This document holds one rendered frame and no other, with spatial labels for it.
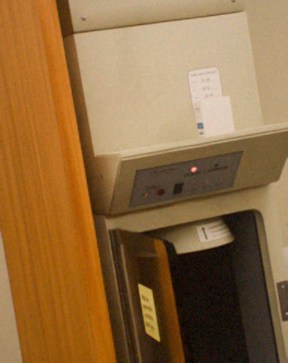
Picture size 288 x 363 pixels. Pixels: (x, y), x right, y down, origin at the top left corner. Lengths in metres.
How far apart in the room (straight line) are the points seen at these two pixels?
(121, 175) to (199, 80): 0.26
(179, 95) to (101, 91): 0.14
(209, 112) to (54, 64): 0.27
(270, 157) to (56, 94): 0.39
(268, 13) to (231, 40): 0.55
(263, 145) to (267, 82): 0.63
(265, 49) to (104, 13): 0.69
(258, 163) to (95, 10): 0.37
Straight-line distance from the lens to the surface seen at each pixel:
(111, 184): 1.57
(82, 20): 1.64
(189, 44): 1.70
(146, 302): 1.49
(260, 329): 1.84
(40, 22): 1.52
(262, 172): 1.70
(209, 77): 1.71
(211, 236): 1.73
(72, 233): 1.54
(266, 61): 2.26
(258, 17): 2.27
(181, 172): 1.60
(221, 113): 1.62
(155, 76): 1.67
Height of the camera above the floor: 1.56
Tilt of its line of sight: 3 degrees down
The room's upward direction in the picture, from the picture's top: 9 degrees counter-clockwise
